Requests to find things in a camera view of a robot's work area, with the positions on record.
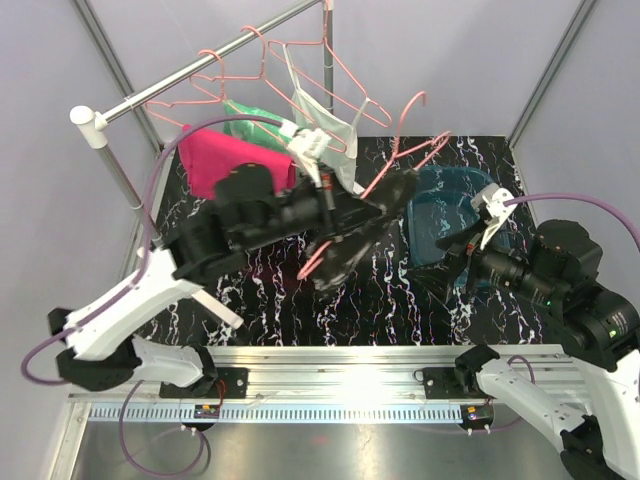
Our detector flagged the magenta trousers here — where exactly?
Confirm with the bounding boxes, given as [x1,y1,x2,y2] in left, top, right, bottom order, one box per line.
[178,128,296,200]

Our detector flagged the pink hanger of camisole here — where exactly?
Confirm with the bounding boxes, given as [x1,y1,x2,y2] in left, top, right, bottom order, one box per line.
[267,1,393,128]

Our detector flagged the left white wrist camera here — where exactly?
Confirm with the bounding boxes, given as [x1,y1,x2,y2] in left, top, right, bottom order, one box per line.
[286,127,331,174]

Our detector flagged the pink hanger of black trousers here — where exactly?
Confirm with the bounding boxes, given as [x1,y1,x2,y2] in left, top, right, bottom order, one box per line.
[297,91,451,280]

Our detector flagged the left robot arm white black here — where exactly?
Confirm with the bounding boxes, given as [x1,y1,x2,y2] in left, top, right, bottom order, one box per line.
[48,163,392,397]

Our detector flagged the white camisole top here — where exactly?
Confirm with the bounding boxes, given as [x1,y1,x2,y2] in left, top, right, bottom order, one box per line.
[283,47,370,191]

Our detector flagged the green tie-dye trousers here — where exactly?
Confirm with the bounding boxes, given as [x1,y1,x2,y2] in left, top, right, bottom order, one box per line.
[223,100,300,152]

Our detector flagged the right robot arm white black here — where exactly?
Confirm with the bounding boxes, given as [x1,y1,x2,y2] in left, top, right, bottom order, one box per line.
[408,220,639,479]

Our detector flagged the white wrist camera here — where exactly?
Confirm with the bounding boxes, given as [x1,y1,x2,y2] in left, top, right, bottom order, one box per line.
[471,183,516,250]
[286,127,331,174]

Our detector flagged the aluminium mounting rail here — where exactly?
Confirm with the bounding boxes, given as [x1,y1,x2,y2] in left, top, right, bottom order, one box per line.
[50,346,566,479]

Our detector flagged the metal clothes rack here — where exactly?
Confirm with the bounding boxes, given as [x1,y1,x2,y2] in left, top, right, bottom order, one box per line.
[68,0,377,329]

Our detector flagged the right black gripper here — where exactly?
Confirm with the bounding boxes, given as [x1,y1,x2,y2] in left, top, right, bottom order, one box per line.
[408,215,562,306]

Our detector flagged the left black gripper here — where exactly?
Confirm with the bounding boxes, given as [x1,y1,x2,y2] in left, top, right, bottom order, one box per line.
[241,159,383,250]

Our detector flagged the blue transparent plastic basket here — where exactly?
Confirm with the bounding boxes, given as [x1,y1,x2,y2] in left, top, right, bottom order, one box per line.
[407,166,511,269]

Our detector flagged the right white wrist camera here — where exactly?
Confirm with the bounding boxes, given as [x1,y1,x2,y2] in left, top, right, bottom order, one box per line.
[471,183,516,250]

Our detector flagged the pink hanger of magenta trousers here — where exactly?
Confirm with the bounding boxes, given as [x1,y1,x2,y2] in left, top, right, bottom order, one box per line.
[143,49,227,128]

